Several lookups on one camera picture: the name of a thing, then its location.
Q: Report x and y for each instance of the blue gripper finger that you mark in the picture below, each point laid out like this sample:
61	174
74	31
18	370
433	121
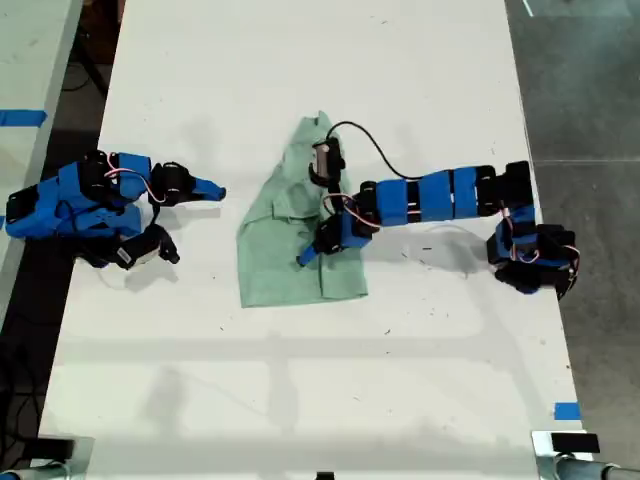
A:
206	185
209	197
309	254

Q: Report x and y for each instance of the pale adjacent table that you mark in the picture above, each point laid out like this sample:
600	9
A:
30	50

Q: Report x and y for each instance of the metal table bracket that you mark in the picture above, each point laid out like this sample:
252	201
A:
542	457
82	457

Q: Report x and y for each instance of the grey metal pipe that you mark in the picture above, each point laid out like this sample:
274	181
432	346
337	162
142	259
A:
30	472
600	471

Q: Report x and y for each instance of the pale green t-shirt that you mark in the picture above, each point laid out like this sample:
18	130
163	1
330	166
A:
280	270

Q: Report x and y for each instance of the short blue tape strip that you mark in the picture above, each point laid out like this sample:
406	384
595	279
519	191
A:
567	411

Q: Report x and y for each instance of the black camera box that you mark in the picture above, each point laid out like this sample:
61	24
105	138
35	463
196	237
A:
325	157
142	250

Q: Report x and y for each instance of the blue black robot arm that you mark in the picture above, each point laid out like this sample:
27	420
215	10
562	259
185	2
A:
75	200
435	197

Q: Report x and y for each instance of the long blue tape strip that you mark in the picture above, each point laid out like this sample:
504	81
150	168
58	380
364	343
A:
22	117

